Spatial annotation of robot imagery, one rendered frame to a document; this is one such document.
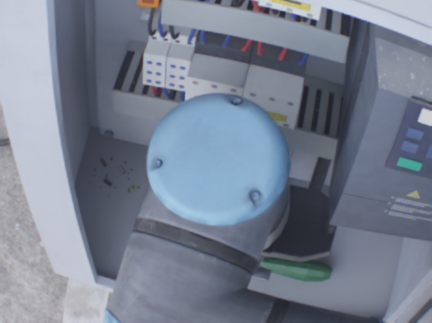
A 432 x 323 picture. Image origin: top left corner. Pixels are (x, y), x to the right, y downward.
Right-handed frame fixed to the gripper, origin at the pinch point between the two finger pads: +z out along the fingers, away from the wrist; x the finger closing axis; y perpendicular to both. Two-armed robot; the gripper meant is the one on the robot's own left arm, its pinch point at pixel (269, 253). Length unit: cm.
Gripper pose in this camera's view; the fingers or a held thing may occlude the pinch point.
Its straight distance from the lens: 97.7
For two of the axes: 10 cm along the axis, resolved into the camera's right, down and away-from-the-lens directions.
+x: -2.5, 9.4, -2.4
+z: 0.8, 2.6, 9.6
